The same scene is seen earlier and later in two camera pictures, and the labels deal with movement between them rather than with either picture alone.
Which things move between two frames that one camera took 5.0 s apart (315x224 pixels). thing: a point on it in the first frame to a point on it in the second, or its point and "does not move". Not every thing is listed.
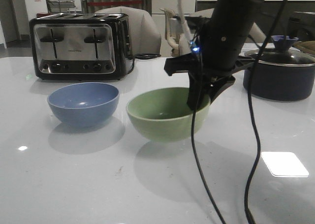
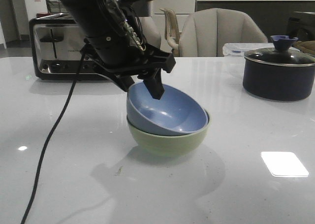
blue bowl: [84, 104] to [174, 113]
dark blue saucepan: [282, 76] does not move
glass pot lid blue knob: [281, 54] does not move
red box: [40, 15] does not move
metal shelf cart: [60, 5] does not move
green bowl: [164, 115] to [167, 145]
